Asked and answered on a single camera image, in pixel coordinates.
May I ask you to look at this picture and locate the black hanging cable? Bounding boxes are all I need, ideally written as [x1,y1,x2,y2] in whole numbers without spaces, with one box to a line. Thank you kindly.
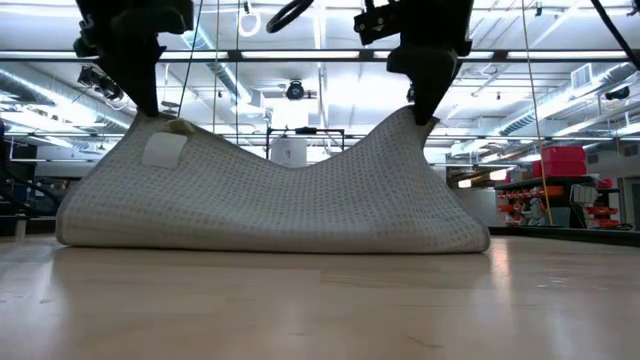
[176,0,204,120]

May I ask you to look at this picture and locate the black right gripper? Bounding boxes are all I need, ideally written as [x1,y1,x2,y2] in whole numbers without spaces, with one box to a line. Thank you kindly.
[386,0,475,127]

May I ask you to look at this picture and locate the black ceiling-mounted camera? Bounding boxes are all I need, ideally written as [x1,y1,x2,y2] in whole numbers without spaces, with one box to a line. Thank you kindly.
[76,64,124,102]
[284,78,307,102]

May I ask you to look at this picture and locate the black neighbouring station frame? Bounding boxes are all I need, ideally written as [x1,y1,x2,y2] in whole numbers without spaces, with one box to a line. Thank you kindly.
[264,126,347,169]

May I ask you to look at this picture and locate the black dome camera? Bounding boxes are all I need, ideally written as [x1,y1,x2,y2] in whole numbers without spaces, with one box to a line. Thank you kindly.
[603,84,632,102]

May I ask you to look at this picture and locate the silver ventilation duct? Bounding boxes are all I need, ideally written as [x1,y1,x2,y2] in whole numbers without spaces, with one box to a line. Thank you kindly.
[499,62,640,137]
[182,24,254,105]

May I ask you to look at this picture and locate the yellow hanging cable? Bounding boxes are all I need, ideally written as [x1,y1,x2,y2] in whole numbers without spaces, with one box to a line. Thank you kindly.
[519,0,555,226]

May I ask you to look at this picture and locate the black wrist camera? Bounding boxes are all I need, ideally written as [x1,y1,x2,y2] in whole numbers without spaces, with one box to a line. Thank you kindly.
[353,3,401,47]
[144,0,195,37]

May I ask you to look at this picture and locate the black overhead frame beam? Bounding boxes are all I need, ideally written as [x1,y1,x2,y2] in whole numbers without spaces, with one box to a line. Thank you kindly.
[0,48,640,64]

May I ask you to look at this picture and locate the light grey waffle microfiber towel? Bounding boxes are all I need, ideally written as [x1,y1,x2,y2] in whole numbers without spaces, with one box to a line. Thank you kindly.
[54,105,492,255]

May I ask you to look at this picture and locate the small white post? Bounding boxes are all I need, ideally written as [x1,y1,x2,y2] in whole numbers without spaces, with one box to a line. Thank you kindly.
[13,213,28,244]

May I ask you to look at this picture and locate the black storage shelf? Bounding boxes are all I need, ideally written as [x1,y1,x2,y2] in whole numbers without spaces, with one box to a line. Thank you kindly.
[493,174,599,230]

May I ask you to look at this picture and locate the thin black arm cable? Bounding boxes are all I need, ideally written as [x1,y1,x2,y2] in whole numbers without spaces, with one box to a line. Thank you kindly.
[589,0,640,71]

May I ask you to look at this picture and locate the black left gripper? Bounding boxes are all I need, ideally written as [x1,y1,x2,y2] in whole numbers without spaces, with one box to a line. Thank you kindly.
[73,0,167,119]

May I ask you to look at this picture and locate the small red storage bins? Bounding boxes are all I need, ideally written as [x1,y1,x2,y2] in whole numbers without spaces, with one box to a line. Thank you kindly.
[584,177,624,230]

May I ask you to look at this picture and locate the black camera cable loop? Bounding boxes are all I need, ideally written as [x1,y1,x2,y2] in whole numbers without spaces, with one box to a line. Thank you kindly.
[265,0,317,35]

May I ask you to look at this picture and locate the large red storage bin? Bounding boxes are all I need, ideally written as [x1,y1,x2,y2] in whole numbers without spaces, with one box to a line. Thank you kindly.
[530,145,589,179]

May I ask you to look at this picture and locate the thin black hanging cord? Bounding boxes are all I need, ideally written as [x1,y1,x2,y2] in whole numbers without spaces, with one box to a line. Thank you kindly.
[234,0,241,131]

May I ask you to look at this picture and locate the white cable loop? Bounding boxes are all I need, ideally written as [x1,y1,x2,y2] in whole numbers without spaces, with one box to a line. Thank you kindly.
[237,0,263,39]

